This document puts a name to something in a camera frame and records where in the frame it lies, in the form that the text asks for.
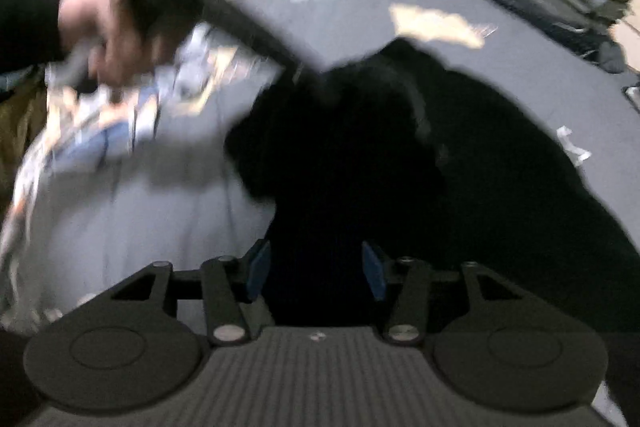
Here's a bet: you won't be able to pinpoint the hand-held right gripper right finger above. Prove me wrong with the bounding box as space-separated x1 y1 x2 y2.
360 239 533 349

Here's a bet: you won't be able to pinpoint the person's left hand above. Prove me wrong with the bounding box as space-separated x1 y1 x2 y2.
57 0 198 88

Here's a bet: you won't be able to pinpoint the grey printed quilt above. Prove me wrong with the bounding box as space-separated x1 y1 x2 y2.
0 0 640 338

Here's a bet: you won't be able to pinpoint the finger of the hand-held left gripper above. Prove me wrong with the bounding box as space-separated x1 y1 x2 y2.
192 0 333 82

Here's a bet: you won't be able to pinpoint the pile of unfolded clothes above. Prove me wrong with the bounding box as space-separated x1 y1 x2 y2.
7 24 282 228

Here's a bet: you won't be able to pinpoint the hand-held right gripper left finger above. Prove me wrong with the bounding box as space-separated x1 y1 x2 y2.
110 238 273 349

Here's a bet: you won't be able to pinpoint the black drawstring pants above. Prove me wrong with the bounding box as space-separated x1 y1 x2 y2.
224 41 640 335

